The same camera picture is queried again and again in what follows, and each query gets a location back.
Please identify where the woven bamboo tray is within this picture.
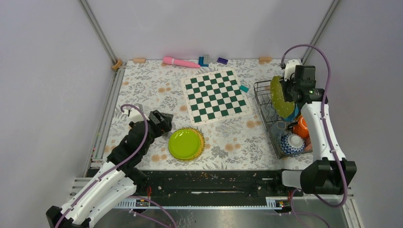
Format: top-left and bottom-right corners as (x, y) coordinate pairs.
(171, 126), (206, 162)

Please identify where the clear plastic cup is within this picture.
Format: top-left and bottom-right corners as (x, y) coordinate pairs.
(269, 121), (286, 143)

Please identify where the olive green dotted plate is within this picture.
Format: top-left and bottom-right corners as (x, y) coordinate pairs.
(270, 76), (295, 118)

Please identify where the green white chessboard mat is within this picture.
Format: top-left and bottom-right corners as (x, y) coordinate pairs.
(181, 69), (252, 126)

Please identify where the black wire dish rack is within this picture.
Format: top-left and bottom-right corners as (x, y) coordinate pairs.
(252, 80), (316, 159)

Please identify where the right tan wooden block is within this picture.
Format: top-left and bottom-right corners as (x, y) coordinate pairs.
(259, 56), (272, 64)

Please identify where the blue L-shaped block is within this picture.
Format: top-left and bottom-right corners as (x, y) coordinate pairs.
(198, 57), (209, 67)

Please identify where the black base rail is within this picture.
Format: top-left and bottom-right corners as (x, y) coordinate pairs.
(133, 170), (292, 207)

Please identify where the teal small block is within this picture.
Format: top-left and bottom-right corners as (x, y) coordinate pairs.
(239, 85), (249, 93)

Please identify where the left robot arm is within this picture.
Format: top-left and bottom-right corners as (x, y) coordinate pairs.
(46, 108), (173, 228)

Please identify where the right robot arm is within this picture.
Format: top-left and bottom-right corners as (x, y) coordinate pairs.
(272, 59), (357, 196)

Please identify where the pink wand massager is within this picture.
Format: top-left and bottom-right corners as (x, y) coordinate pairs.
(163, 57), (201, 68)

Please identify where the tan wooden block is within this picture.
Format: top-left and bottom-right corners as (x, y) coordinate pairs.
(259, 56), (272, 64)
(133, 58), (146, 64)

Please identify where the blue dotted plate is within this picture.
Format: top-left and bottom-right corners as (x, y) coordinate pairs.
(283, 105), (299, 122)

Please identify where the floral table mat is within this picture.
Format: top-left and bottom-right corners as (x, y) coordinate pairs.
(104, 59), (312, 170)

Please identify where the lime green plate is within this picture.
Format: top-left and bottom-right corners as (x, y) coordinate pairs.
(167, 128), (202, 161)

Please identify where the left tan wooden block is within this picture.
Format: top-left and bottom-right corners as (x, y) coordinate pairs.
(133, 58), (146, 64)

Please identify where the orange mug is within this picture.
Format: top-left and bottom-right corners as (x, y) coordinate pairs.
(287, 115), (309, 139)

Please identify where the corner wooden block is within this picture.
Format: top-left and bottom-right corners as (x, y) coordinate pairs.
(111, 59), (123, 71)

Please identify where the grey block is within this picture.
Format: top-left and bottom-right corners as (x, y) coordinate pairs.
(203, 54), (211, 65)

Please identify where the blue white patterned bowl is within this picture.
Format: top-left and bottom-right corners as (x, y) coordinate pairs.
(279, 133), (305, 157)

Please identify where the purple brick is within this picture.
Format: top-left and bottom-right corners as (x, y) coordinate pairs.
(217, 57), (229, 65)

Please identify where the pink cup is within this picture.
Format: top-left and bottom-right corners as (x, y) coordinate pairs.
(304, 143), (313, 152)

